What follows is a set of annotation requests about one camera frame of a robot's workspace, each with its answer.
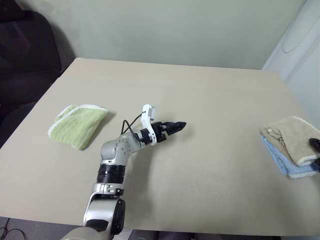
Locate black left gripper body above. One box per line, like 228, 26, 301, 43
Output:
151, 121, 169, 144

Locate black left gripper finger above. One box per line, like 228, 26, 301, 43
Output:
163, 120, 188, 129
165, 125, 187, 136

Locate beige towel with embroidery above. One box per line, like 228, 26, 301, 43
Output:
259, 115, 320, 167

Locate light blue towel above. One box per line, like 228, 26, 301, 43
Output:
261, 136, 320, 179

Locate green towel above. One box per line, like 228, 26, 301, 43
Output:
47, 104, 109, 152

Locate white appliance panel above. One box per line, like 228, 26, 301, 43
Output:
261, 0, 320, 131

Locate beige rounded shape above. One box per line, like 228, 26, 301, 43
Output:
59, 225, 102, 240

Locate black upholstered chair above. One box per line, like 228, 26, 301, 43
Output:
0, 9, 64, 150

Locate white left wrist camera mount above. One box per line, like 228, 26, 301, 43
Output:
139, 104, 159, 146

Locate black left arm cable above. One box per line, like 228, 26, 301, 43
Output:
121, 112, 144, 141

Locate red floor cable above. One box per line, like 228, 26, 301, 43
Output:
0, 221, 27, 240

